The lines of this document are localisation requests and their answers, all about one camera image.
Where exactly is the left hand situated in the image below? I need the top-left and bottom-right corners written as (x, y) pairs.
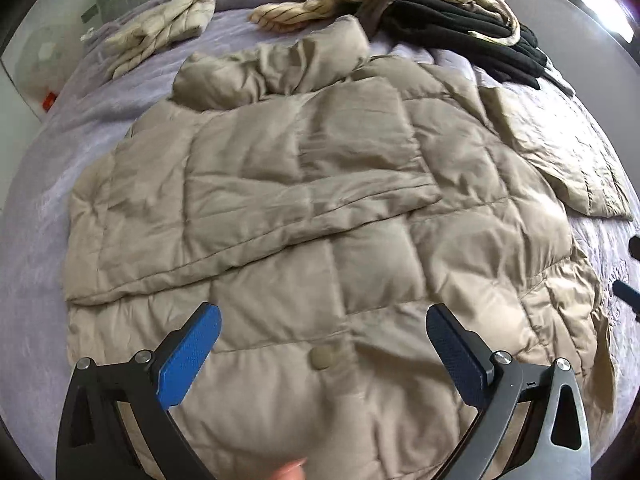
top-left (268, 458), bottom-right (307, 480)

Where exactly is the beige quilted down coat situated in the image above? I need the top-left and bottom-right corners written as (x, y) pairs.
top-left (64, 18), bottom-right (631, 479)

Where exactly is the black knitted garment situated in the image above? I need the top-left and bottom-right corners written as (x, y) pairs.
top-left (380, 0), bottom-right (575, 98)

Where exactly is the folded cream quilted jacket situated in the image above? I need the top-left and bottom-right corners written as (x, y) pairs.
top-left (104, 0), bottom-right (216, 79)

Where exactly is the lavender bed blanket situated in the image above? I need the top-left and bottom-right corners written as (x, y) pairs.
top-left (1, 11), bottom-right (639, 479)

